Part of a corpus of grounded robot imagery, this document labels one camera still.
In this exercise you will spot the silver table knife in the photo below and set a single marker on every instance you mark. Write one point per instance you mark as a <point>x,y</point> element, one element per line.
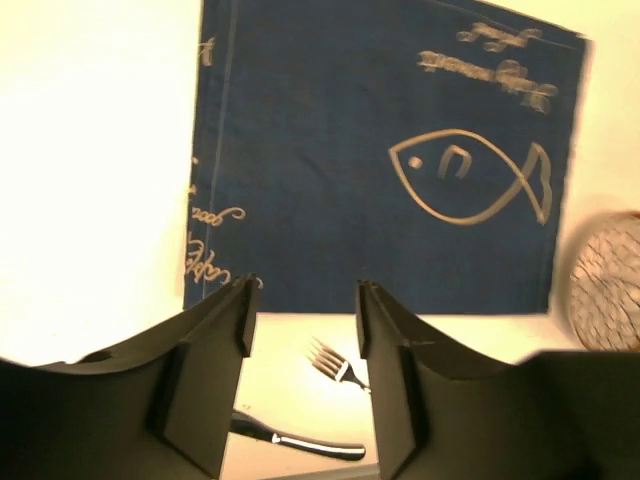
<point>248,426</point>

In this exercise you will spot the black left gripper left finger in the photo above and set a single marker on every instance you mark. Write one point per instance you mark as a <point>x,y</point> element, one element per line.
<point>155,406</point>

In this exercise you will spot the blue fish placemat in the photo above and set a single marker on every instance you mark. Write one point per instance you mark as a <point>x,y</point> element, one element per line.
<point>421,145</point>

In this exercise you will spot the silver fork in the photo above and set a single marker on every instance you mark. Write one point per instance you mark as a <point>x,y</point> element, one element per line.
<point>333,365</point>

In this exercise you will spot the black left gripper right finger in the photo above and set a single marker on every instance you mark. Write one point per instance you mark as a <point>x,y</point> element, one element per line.
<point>445,411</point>

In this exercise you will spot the patterned ceramic plate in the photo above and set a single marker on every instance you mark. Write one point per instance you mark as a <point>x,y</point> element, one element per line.
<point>603,283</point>

